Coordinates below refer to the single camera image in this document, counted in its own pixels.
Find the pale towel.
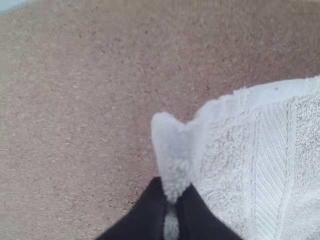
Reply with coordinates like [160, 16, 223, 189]
[150, 74, 320, 240]

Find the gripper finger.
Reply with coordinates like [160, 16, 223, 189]
[176, 183, 244, 240]
[96, 176, 168, 240]

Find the cork mat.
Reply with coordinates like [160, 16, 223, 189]
[0, 0, 320, 240]

